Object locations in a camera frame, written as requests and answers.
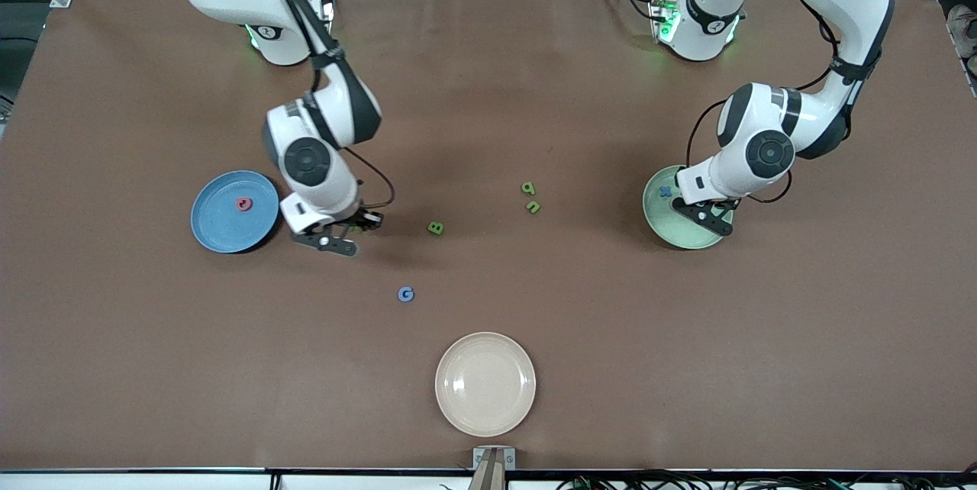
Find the green plate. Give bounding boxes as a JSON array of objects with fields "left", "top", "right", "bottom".
[{"left": 642, "top": 164, "right": 734, "bottom": 250}]

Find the blue plate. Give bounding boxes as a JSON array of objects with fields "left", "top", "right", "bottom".
[{"left": 190, "top": 170, "right": 281, "bottom": 254}]

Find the beige plate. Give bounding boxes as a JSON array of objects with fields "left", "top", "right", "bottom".
[{"left": 434, "top": 332, "right": 537, "bottom": 438}]

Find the light sneaker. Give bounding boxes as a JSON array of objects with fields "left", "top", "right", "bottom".
[{"left": 946, "top": 4, "right": 977, "bottom": 60}]

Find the grey mounting bracket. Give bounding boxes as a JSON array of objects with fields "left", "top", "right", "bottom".
[{"left": 472, "top": 446, "right": 517, "bottom": 471}]

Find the brown angled post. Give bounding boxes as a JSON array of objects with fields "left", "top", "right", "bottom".
[{"left": 467, "top": 448, "right": 507, "bottom": 490}]

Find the black cable bundle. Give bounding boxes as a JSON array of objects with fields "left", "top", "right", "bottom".
[{"left": 556, "top": 471, "right": 977, "bottom": 490}]

